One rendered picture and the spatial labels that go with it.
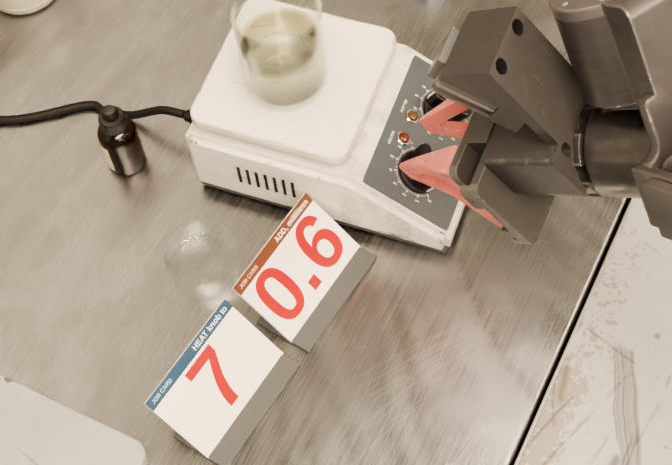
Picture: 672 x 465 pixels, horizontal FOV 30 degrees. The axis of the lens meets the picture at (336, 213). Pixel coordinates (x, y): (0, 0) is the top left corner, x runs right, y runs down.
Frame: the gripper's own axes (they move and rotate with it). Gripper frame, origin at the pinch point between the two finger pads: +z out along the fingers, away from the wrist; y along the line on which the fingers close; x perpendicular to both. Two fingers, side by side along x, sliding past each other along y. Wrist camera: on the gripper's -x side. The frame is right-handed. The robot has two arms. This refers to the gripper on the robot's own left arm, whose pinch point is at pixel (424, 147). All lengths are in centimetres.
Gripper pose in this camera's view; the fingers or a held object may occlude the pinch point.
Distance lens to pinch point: 82.1
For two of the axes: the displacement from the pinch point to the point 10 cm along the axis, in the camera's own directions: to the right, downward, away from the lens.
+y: -3.9, 8.7, -3.1
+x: 6.3, 5.0, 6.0
